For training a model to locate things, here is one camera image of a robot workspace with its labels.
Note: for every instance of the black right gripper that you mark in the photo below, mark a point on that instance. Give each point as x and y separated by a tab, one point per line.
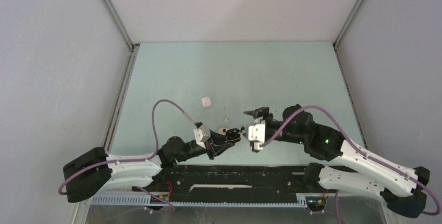
264	111

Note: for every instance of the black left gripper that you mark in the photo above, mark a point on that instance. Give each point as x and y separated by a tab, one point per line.
213	145

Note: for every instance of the black gold-trimmed charging case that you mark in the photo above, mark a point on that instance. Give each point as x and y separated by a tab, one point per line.
233	135

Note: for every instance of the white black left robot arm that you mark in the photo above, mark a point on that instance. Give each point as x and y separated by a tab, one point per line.
96	170

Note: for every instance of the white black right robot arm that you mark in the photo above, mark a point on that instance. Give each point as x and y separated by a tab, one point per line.
339	163

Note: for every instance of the pink charging case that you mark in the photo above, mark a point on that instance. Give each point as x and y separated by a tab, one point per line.
206	101

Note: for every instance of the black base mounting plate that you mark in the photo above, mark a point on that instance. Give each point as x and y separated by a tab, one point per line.
235	184

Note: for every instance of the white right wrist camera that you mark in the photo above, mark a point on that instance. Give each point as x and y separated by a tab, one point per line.
258	140

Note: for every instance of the grey slotted cable duct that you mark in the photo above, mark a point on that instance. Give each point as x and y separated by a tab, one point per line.
146	200

